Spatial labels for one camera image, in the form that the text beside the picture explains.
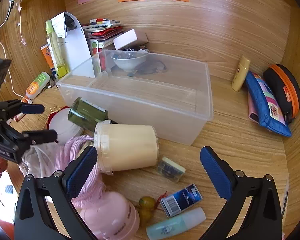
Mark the orange white squeeze bottle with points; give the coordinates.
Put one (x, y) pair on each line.
(37, 85)

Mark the blue fabric pencil pouch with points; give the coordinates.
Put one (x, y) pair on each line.
(266, 105)

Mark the cream plastic jar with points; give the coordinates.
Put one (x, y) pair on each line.
(126, 147)

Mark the yellow green clear bottle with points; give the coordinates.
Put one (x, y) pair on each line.
(56, 52)

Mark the small clear plastic case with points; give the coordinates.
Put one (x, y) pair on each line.
(171, 170)

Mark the small red white tube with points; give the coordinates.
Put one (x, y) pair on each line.
(20, 117)

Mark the dark green spray bottle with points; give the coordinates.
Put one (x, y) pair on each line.
(86, 115)

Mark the pink round plastic container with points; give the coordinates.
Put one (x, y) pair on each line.
(107, 217)

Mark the orange tube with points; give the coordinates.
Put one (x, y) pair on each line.
(47, 57)

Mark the clear plastic storage box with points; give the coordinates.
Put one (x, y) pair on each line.
(150, 100)

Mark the white cardboard box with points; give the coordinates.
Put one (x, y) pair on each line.
(126, 38)

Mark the wooden desktop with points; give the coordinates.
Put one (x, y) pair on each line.
(240, 155)

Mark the pink wallet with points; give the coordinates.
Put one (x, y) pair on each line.
(253, 111)

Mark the red velvet pouch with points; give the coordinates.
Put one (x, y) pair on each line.
(51, 117)

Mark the blue cigarette pack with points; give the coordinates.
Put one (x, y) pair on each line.
(181, 200)

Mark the yellow lotion tube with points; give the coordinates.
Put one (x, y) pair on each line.
(240, 73)

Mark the person's left hand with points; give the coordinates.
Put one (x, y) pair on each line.
(0, 165)

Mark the fruit print box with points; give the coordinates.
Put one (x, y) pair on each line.
(94, 47)

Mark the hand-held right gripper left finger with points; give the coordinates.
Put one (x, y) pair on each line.
(81, 172)

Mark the white plastic bag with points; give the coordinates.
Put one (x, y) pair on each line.
(37, 162)

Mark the pile of small trinkets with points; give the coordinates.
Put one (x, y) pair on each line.
(133, 51)

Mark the stack of books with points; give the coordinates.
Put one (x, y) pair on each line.
(102, 31)

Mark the yellow gourd charm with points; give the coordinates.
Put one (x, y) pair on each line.
(147, 206)

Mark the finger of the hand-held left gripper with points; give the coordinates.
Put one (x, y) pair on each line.
(43, 135)
(31, 108)

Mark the white round lid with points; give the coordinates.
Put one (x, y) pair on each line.
(63, 128)

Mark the mint green bottle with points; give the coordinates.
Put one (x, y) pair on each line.
(176, 223)

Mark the white bowl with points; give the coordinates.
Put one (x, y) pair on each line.
(128, 61)

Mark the black orange zip case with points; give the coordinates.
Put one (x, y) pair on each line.
(283, 87)

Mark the pink mesh bag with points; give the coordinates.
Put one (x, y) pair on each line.
(65, 155)

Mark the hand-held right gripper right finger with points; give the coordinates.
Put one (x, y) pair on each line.
(216, 172)

